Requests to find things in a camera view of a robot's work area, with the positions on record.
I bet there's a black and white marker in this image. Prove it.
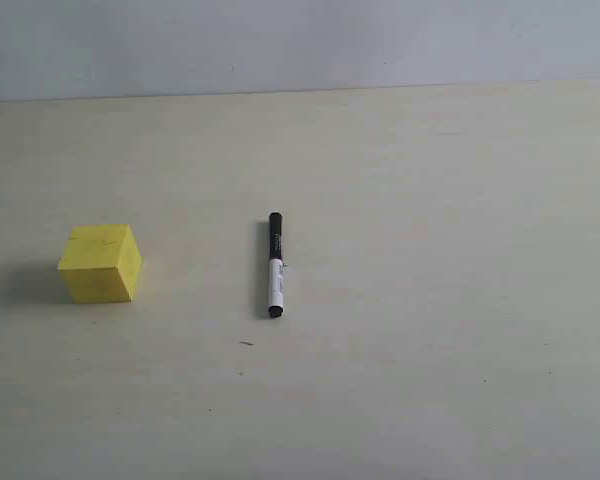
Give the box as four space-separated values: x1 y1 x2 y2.
268 212 284 319

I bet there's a yellow foam cube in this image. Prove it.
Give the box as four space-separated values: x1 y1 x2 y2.
57 224 142 304

